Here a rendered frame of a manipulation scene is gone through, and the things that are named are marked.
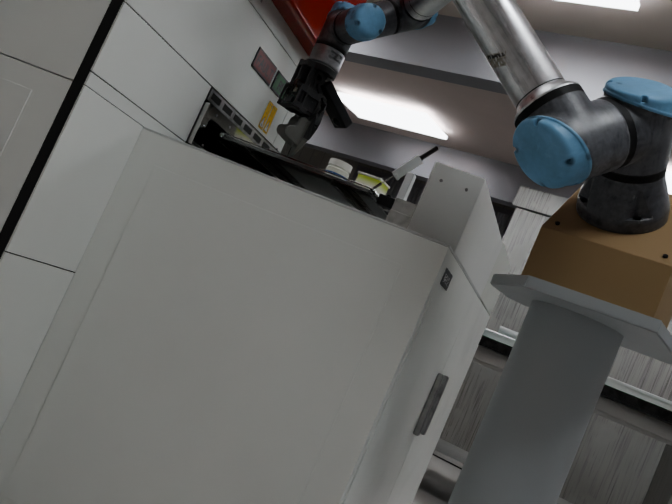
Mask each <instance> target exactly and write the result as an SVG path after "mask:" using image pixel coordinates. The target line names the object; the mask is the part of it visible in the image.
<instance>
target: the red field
mask: <svg viewBox="0 0 672 504"><path fill-rule="evenodd" d="M253 65H254V66H255V68H256V69H257V70H258V71H259V72H260V74H261V75H262V76H263V77H264V78H265V80H266V81H267V82H268V83H269V84H270V82H271V80H272V78H273V75H274V73H275V71H276V68H275V67H274V65H273V64H272V63H271V62H270V60H269V59H268V58H267V57H266V55H265V54H264V53H263V51H262V50H261V49H260V51H259V54H258V56H257V58H256V60H255V62H254V64H253Z"/></svg>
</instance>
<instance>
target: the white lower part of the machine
mask: <svg viewBox="0 0 672 504"><path fill-rule="evenodd" d="M142 129H143V126H141V125H140V124H139V123H137V122H136V121H134V120H133V119H132V118H130V117H129V116H127V115H126V114H125V113H123V112H122V111H120V110H119V109H118V108H116V107H115V106H113V105H112V104H111V103H109V102H108V101H106V100H105V99H104V98H102V97H101V96H99V95H98V94H96V93H95V92H94V91H92V90H91V89H89V88H88V87H87V86H85V85H84V84H82V83H79V82H76V81H74V80H73V81H71V80H69V79H66V78H63V77H61V76H58V75H55V74H53V73H50V72H48V71H45V70H42V69H40V68H37V67H34V66H32V65H29V64H26V63H24V62H21V61H19V60H16V59H13V58H11V57H8V56H5V55H3V54H0V432H1V430H2V428H3V426H4V423H5V421H6V419H7V417H8V415H9V413H10V411H11V408H12V406H13V404H14V402H15V400H16V398H17V396H18V394H19V391H20V389H21V387H22V385H23V383H24V381H25V379H26V376H27V374H28V372H29V370H30V368H31V366H32V364H33V361H34V359H35V357H36V355H37V353H38V351H39V349H40V347H41V344H42V342H43V340H44V338H45V336H46V334H47V332H48V329H49V327H50V325H51V323H52V321H53V319H54V317H55V315H56V312H57V310H58V308H59V306H60V304H61V302H62V300H63V297H64V295H65V293H66V291H67V289H68V287H69V285H70V283H71V280H72V278H73V276H74V274H75V272H76V270H77V268H78V265H79V263H80V261H81V259H82V257H83V255H84V253H85V251H86V248H87V246H88V244H89V242H90V240H91V238H92V236H93V233H94V231H95V229H96V227H97V225H98V223H99V221H100V219H101V216H102V214H103V212H104V210H105V208H106V206H107V204H108V201H109V199H110V197H111V195H112V193H113V191H114V189H115V187H116V184H117V182H118V180H119V178H120V176H121V174H122V172H123V169H124V167H125V165H126V163H127V161H128V159H129V157H130V155H131V152H132V150H133V148H134V146H135V144H136V142H137V140H138V137H139V135H140V133H141V131H142Z"/></svg>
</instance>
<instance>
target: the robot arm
mask: <svg viewBox="0 0 672 504"><path fill-rule="evenodd" d="M451 1H453V3H454V5H455V6H456V8H457V10H458V12H459V13H460V15H461V17H462V18H463V20H464V22H465V23H466V25H467V27H468V28H469V30H470V32H471V33H472V35H473V37H474V39H475V40H476V42H477V44H478V45H479V47H480V49H481V50H482V52H483V54H484V55H485V57H486V59H487V60H488V62H489V64H490V66H491V67H492V69H493V71H494V72H495V74H496V76H497V77H498V79H499V81H500V82H501V84H502V86H503V87H504V89H505V91H506V93H507V94H508V96H509V98H510V99H511V101H512V103H513V104H514V106H515V108H516V109H517V113H516V116H515V119H514V125H515V127H516V129H515V132H514V135H513V147H515V148H516V150H515V151H514V154H515V157H516V160H517V162H518V164H519V166H520V167H521V169H522V170H523V172H524V173H525V174H526V175H527V176H528V177H529V178H530V179H531V180H532V181H533V182H535V183H536V184H538V185H540V186H543V187H547V188H552V189H556V188H562V187H565V186H573V185H577V184H580V183H582V182H584V181H585V182H584V184H583V185H582V187H581V189H580V191H579V193H578V197H577V203H576V210H577V213H578V214H579V216H580V217H581V218H582V219H583V220H584V221H586V222H587V223H589V224H590V225H592V226H594V227H597V228H599V229H602V230H605V231H609V232H613V233H619V234H644V233H649V232H653V231H655V230H658V229H660V228H661V227H663V226H664V225H665V224H666V222H667V221H668V217H669V212H670V200H669V194H668V188H667V182H666V171H667V166H668V162H669V157H670V152H671V147H672V88H671V87H670V86H668V85H665V84H663V83H660V82H657V81H653V80H649V79H645V78H638V77H615V78H611V79H609V80H608V81H607V82H606V83H605V87H604V88H603V92H604V93H603V96H602V97H600V98H597V99H593V100H590V99H589V98H588V96H587V95H586V93H585V91H584V90H583V88H582V87H581V85H580V84H579V83H577V82H572V81H566V80H565V79H564V78H563V76H562V74H561V73H560V71H559V69H558V68H557V66H556V65H555V63H554V61H553V60H552V58H551V57H550V55H549V53H548V52H547V50H546V49H545V47H544V45H543V44H542V42H541V41H540V39H539V37H538V36H537V34H536V33H535V31H534V29H533V28H532V26H531V24H530V23H529V21H528V20H527V18H526V16H525V15H524V13H523V12H522V10H521V8H520V7H519V5H518V4H517V2H516V0H383V1H378V2H373V3H360V4H357V5H353V4H351V3H348V2H345V1H344V2H342V1H338V2H336V3H334V5H333V7H332V9H331V11H330V12H329V13H328V15H327V18H326V21H325V23H324V25H323V28H322V30H321V32H320V34H319V36H318V39H317V41H316V43H315V45H314V47H313V49H312V52H311V54H310V56H309V58H308V59H306V60H304V59H300V62H299V64H298V66H297V68H296V70H295V73H294V75H293V77H292V79H291V81H290V82H286V83H285V86H284V88H283V90H282V92H281V94H280V97H279V99H278V101H277V103H278V104H279V105H281V106H282V107H284V108H285V109H286V110H288V111H290V112H291V113H295V116H293V117H291V118H290V120H289V122H288V124H279V125H278V127H277V133H278V134H279V135H280V136H281V138H282V139H283V140H284V141H285V142H286V143H287V148H286V156H288V157H292V156H293V155H294V154H296V153H297V152H298V151H299V150H300V149H301V148H302V147H303V146H304V145H305V144H306V143H307V141H308V140H310V138H311V137H312V136H313V134H314V133H315V131H316V130H317V129H318V127H319V125H320V123H321V120H322V117H323V115H324V113H325V110H326V112H327V114H328V116H329V118H330V120H331V122H332V123H333V125H334V127H335V128H348V127H349V126H350V125H351V124H352V121H351V119H350V117H349V115H348V113H347V111H346V109H345V107H344V105H343V103H342V101H341V99H340V97H339V95H338V93H337V91H336V89H335V87H334V85H333V83H332V82H333V81H334V80H335V78H336V76H337V74H338V73H339V71H340V68H341V66H342V64H343V62H344V59H345V58H346V56H347V53H348V51H349V49H350V47H351V45H353V44H356V43H360V42H364V41H370V40H373V39H376V38H381V37H385V36H389V35H393V34H398V33H402V32H406V31H411V30H419V29H423V28H425V27H427V26H430V25H432V24H433V23H434V22H435V21H436V17H437V16H438V11H439V10H441V9H442V8H443V7H444V6H446V5H447V4H448V3H449V2H451ZM285 89H286V91H285ZM284 91H285V94H284V96H283V98H282V100H281V97H282V95H283V93H284Z"/></svg>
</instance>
